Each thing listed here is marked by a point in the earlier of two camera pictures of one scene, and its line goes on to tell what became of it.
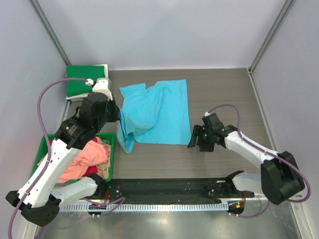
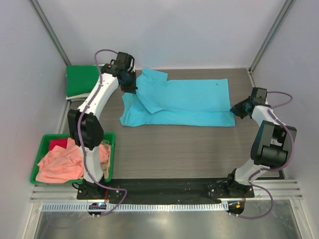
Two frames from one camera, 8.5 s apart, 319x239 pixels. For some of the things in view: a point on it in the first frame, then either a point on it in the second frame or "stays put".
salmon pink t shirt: (91, 154) stays put
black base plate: (125, 189) stays put
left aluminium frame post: (36, 5) stays put
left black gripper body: (111, 115) → (129, 85)
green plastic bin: (44, 145) stays put
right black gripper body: (205, 140) → (239, 108)
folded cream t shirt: (80, 96) stays put
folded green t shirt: (74, 87) stays put
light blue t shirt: (159, 114) → (160, 101)
